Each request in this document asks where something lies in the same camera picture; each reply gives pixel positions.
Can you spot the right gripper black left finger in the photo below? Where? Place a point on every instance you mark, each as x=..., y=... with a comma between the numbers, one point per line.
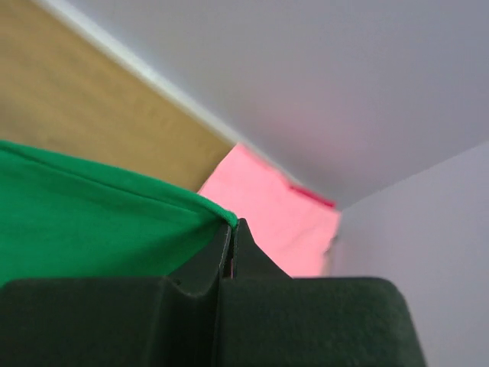
x=142, y=321

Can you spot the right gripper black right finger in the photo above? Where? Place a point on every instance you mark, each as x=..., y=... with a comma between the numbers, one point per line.
x=267, y=318

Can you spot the green t shirt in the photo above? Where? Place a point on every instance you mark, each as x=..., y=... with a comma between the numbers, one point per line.
x=66, y=217

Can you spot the folded shirts stack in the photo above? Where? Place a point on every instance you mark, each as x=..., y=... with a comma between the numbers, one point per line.
x=312, y=195

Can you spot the pink folded t shirt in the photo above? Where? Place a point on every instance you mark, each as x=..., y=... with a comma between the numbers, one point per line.
x=295, y=232

